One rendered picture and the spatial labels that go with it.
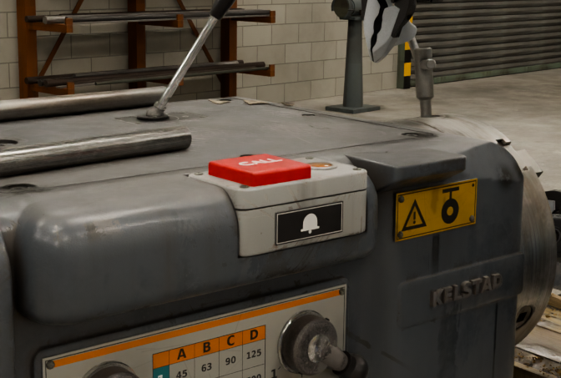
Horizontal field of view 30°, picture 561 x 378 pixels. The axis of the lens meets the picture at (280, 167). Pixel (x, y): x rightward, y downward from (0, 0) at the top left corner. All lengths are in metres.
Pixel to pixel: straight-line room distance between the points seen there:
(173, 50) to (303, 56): 1.77
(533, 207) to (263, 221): 0.51
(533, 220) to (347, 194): 0.43
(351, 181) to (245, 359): 0.17
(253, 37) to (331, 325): 9.49
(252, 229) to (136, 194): 0.09
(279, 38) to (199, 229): 9.86
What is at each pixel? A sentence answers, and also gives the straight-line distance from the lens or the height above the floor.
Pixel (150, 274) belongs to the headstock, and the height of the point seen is 1.20.
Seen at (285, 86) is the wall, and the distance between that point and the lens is 10.74.
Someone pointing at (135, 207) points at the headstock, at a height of 1.25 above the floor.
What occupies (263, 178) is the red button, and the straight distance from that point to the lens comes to 0.80.
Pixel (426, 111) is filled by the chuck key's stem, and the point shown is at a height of 1.24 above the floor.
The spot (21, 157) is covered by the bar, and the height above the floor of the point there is 1.27.
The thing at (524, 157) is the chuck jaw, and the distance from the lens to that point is 1.32.
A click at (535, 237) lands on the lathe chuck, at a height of 1.12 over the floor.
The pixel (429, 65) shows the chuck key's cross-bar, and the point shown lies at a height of 1.31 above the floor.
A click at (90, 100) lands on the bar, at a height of 1.27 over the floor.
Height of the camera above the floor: 1.42
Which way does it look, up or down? 11 degrees down
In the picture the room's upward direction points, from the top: 1 degrees clockwise
